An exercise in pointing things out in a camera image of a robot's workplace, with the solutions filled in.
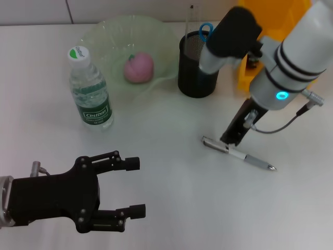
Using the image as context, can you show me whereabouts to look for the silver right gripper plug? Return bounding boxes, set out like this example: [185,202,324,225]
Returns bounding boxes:
[244,109,259,130]

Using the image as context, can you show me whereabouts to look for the blue scissors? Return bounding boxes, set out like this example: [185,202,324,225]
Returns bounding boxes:
[199,22,215,42]

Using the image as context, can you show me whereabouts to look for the clear green-label water bottle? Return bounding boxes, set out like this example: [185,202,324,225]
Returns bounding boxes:
[68,45,114,129]

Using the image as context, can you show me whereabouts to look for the grey right gripper cable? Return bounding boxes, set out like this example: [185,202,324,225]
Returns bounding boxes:
[251,88,326,134]

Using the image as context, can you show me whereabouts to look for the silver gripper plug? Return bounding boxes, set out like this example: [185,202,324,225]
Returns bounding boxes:
[244,109,259,130]
[31,161,52,178]

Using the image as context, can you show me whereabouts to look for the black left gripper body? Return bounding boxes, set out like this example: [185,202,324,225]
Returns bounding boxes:
[7,155,101,234]

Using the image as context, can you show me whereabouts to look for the silver ballpoint pen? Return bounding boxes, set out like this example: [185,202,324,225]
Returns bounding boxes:
[201,135,278,172]

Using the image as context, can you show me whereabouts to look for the black mesh pen holder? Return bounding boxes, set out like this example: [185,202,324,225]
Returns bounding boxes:
[178,30,220,98]

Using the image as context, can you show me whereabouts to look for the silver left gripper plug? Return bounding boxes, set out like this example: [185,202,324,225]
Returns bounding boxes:
[31,161,52,178]

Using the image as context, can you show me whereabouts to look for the green glass fruit plate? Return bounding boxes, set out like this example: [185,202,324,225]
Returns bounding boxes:
[79,15,180,96]

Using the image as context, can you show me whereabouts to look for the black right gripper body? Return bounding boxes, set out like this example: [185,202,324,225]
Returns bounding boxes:
[222,97,269,141]

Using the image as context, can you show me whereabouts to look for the transparent plastic ruler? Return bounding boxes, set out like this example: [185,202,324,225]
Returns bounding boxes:
[185,5,196,39]

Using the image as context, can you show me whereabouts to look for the yellow plastic bin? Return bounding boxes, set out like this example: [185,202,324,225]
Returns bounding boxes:
[237,0,317,91]

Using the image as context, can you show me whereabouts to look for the pink toy peach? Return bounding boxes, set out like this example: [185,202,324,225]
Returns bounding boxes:
[123,51,154,83]

